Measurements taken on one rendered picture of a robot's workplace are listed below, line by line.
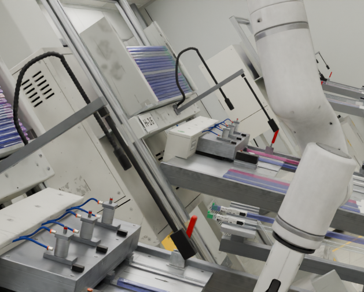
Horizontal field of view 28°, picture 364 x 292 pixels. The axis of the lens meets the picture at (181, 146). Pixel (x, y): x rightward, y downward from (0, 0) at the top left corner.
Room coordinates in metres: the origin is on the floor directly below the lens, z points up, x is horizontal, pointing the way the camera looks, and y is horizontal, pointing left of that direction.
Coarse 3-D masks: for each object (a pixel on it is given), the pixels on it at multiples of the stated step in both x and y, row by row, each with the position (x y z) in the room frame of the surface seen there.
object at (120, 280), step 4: (120, 280) 1.27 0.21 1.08; (124, 280) 1.27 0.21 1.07; (128, 280) 1.27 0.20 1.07; (120, 284) 1.27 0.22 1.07; (124, 284) 1.26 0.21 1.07; (128, 284) 1.26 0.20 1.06; (132, 284) 1.26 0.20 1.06; (136, 284) 1.26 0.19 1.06; (140, 284) 1.26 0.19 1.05; (144, 284) 1.27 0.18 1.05; (128, 288) 1.26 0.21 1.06; (132, 288) 1.26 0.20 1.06; (136, 288) 1.26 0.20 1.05; (140, 288) 1.26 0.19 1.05; (144, 288) 1.26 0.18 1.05; (148, 288) 1.26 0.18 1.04; (152, 288) 1.26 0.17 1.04; (156, 288) 1.26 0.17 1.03
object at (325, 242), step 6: (210, 216) 1.52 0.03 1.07; (246, 222) 1.51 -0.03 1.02; (252, 222) 1.52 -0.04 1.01; (258, 228) 1.51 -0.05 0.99; (264, 228) 1.51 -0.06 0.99; (270, 228) 1.51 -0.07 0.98; (324, 240) 1.50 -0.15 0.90; (330, 240) 1.50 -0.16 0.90; (330, 246) 1.50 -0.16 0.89; (336, 246) 1.49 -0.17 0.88; (342, 246) 1.49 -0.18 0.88; (348, 246) 1.49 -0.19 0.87; (354, 246) 1.49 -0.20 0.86; (354, 252) 1.49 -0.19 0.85; (360, 252) 1.49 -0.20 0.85
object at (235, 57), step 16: (240, 32) 5.63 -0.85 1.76; (240, 48) 5.96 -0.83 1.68; (256, 48) 5.75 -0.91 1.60; (208, 64) 5.75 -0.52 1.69; (224, 64) 5.73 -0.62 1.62; (240, 64) 5.69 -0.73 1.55; (256, 64) 5.77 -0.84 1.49; (208, 80) 5.77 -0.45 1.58; (240, 80) 5.71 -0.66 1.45; (256, 80) 5.71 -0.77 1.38; (240, 96) 5.73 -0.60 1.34; (336, 96) 6.22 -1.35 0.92; (240, 112) 5.75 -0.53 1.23; (256, 112) 5.72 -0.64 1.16; (272, 112) 5.69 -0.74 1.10; (352, 112) 5.54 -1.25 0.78; (240, 128) 5.77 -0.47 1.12; (256, 128) 5.74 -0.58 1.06; (256, 144) 6.36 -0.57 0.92; (288, 144) 5.71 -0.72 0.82; (288, 176) 5.73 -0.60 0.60
